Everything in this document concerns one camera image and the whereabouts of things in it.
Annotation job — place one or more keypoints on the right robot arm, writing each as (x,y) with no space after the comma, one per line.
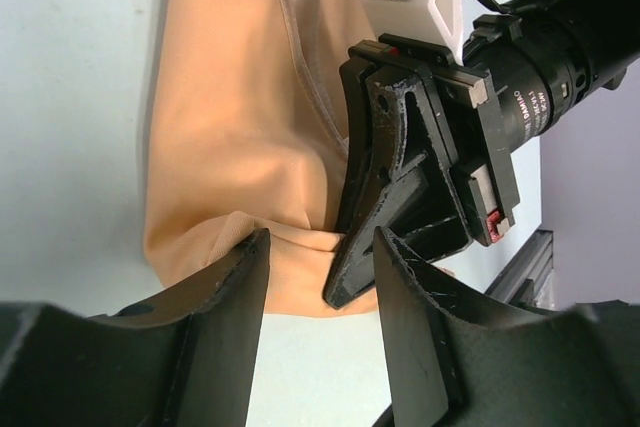
(431,137)

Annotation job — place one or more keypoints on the aluminium frame rail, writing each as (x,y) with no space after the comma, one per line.
(528,280)

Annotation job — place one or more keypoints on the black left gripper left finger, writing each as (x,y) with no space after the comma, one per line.
(183,357)

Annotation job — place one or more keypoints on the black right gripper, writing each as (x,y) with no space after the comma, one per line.
(430,140)

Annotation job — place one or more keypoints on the peach satin napkin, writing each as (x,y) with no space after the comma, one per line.
(249,130)

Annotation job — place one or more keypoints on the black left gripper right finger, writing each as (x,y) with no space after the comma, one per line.
(457,357)

